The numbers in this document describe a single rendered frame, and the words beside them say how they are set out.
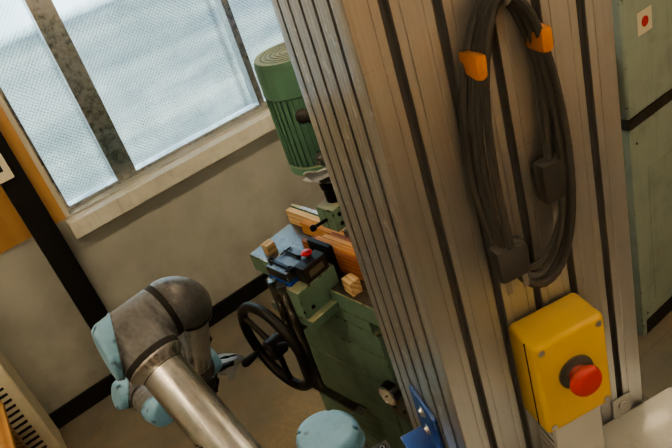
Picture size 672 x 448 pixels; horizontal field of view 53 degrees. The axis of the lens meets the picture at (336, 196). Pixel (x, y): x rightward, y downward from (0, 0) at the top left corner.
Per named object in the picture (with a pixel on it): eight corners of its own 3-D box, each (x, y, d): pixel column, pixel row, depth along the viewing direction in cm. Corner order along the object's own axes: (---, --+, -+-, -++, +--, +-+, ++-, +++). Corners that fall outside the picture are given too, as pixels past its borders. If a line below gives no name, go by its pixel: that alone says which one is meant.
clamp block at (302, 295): (274, 303, 187) (263, 278, 182) (308, 274, 193) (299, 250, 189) (308, 321, 176) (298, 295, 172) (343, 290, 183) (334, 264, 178)
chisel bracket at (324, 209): (323, 231, 189) (314, 206, 185) (356, 204, 196) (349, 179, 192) (341, 237, 184) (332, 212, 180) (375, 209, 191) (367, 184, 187)
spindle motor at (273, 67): (278, 171, 181) (237, 64, 165) (323, 139, 189) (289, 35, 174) (321, 183, 168) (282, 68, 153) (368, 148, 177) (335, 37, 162)
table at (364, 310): (231, 287, 204) (224, 272, 201) (302, 231, 220) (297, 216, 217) (374, 362, 161) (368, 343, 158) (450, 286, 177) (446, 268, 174)
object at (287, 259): (269, 277, 182) (262, 261, 179) (298, 254, 187) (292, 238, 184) (300, 292, 172) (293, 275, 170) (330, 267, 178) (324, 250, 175)
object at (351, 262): (308, 258, 195) (301, 240, 192) (311, 255, 196) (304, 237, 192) (368, 283, 178) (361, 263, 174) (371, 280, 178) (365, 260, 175)
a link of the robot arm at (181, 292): (189, 243, 136) (200, 346, 175) (143, 275, 131) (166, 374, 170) (226, 280, 132) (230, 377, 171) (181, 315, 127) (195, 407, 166)
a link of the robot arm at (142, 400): (183, 380, 159) (162, 365, 167) (144, 413, 153) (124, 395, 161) (197, 404, 162) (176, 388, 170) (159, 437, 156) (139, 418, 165)
